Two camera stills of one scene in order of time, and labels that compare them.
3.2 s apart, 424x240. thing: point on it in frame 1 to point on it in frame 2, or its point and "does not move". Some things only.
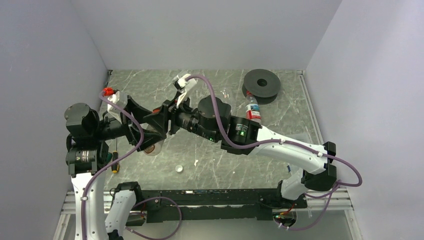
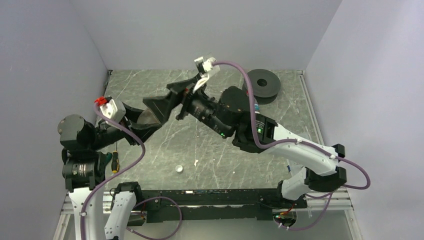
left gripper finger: x=149 y=138 to x=144 y=131
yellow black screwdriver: x=115 y=167 does not move
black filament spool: x=263 y=84 does not move
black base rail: x=160 y=204 does not move
